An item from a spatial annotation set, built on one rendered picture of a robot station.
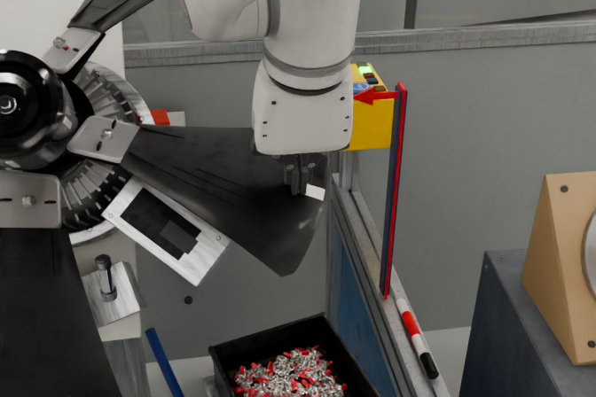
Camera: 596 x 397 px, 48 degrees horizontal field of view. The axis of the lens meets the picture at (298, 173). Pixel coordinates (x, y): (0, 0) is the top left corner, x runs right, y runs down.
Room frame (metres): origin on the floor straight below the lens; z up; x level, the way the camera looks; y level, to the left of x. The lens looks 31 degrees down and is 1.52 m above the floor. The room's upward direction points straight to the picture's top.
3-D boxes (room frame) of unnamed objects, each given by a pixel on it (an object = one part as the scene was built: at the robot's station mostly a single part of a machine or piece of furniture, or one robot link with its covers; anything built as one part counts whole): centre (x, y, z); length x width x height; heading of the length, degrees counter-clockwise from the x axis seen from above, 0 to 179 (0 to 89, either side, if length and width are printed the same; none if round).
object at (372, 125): (1.05, -0.09, 1.02); 0.16 x 0.10 x 0.11; 9
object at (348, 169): (1.05, -0.09, 0.92); 0.03 x 0.03 x 0.12; 9
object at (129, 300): (0.70, 0.25, 0.91); 0.12 x 0.08 x 0.12; 9
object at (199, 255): (0.74, 0.17, 0.98); 0.20 x 0.16 x 0.20; 9
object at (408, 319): (0.66, -0.16, 0.87); 0.14 x 0.01 x 0.01; 10
